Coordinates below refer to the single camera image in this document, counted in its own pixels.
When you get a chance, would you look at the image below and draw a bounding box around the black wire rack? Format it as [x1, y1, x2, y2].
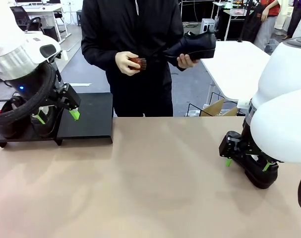
[187, 91, 230, 117]

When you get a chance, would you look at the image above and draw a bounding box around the brown cardboard box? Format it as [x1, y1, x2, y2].
[202, 98, 239, 117]

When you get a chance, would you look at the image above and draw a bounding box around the black computer tower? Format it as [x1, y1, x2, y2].
[43, 26, 59, 43]

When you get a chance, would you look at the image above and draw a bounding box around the person in red shirt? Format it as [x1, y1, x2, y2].
[254, 0, 282, 52]

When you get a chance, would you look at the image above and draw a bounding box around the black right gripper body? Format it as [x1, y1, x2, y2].
[236, 121, 265, 159]

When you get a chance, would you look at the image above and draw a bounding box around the black hanging apron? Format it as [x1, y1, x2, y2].
[243, 4, 264, 43]

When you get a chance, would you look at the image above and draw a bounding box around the white office desk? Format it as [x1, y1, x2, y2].
[16, 3, 69, 46]

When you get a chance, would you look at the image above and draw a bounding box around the person's right forearm black sleeve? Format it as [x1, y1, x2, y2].
[81, 41, 120, 72]

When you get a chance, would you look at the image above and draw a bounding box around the red-brown wooden shoe brush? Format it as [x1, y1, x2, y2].
[129, 57, 147, 70]

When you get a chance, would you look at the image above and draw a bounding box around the black pole stand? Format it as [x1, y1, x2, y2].
[237, 0, 252, 43]

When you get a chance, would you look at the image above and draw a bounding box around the white computer case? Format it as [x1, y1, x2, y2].
[201, 17, 217, 34]

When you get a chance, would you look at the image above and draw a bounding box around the person's right hand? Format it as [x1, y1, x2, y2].
[115, 51, 138, 76]

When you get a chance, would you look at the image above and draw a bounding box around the black office chair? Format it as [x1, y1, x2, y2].
[26, 16, 43, 32]
[10, 6, 29, 32]

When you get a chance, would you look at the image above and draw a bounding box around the small white table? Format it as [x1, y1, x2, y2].
[211, 1, 255, 42]

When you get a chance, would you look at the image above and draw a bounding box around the person's left hand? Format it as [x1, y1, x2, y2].
[176, 53, 200, 69]

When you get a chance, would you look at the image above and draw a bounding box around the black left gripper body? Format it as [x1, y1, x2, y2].
[9, 63, 68, 110]

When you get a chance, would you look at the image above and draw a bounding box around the person torso in black jacket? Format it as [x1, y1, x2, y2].
[80, 0, 184, 117]

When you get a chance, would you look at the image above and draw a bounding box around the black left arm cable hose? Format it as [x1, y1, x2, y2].
[0, 63, 57, 126]

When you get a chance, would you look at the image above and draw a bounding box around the grey plastic bin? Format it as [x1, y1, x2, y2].
[264, 38, 280, 53]

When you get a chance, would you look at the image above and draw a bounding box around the large white table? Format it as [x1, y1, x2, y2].
[199, 41, 272, 117]

